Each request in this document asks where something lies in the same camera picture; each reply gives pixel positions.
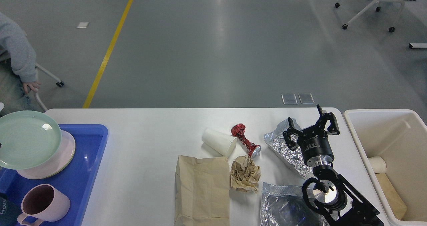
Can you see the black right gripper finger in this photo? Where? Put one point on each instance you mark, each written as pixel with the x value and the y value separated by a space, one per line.
pixel 327 123
pixel 291 135

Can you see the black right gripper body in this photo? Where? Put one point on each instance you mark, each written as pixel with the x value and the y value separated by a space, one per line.
pixel 315 147

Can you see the pink mug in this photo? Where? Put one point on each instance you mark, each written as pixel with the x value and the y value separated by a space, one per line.
pixel 43 203

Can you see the mint green plate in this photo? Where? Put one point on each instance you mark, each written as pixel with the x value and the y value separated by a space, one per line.
pixel 28 139

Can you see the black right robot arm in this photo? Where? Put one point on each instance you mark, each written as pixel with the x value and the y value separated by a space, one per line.
pixel 328 193

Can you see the person's hand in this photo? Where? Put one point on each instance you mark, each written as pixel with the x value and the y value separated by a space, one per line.
pixel 31 86

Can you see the crumpled aluminium foil sheet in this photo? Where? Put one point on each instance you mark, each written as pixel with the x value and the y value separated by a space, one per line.
pixel 292 159

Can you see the crushed red can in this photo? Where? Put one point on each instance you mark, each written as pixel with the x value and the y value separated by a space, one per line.
pixel 238 131

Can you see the paper cup in bin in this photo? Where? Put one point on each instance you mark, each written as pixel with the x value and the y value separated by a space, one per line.
pixel 378 164

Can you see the crumpled brown paper ball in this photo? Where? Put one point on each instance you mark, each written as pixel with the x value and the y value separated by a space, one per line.
pixel 244 175

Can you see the beige plastic bin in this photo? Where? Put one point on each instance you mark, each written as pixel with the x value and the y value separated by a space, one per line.
pixel 399 137

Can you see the aluminium foil tray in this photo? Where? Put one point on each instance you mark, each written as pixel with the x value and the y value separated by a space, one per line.
pixel 283 205

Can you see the white paper cup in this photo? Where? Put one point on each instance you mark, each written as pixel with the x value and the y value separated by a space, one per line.
pixel 220 142

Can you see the flat brown paper bag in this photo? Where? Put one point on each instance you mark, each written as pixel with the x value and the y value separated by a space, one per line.
pixel 202 197

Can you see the white floor bar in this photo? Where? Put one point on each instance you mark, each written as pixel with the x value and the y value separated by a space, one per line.
pixel 418 45

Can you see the blue plastic tray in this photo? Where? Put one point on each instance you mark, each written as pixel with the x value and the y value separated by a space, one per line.
pixel 75 181

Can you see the pink plate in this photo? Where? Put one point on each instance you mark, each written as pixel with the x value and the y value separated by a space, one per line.
pixel 56 163

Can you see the white chair left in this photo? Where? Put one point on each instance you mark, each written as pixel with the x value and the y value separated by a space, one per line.
pixel 59 83

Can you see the seated person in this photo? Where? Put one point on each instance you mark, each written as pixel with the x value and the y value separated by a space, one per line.
pixel 18 60

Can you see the dark blue cap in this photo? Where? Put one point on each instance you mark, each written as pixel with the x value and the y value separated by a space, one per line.
pixel 9 211

